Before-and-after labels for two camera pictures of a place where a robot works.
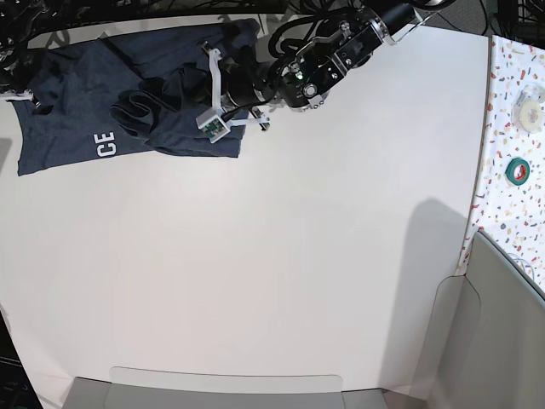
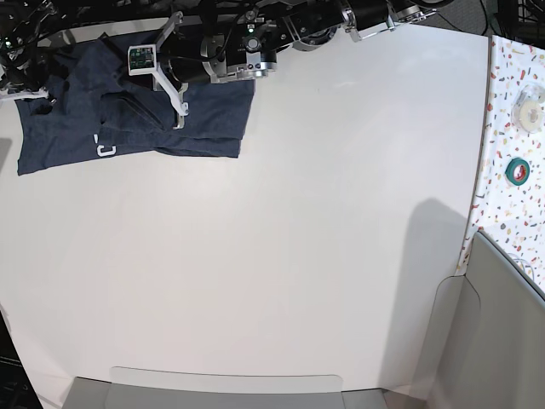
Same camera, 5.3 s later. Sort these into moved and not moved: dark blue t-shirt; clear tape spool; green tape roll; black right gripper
Moved: black right gripper
Not moved: green tape roll; dark blue t-shirt; clear tape spool
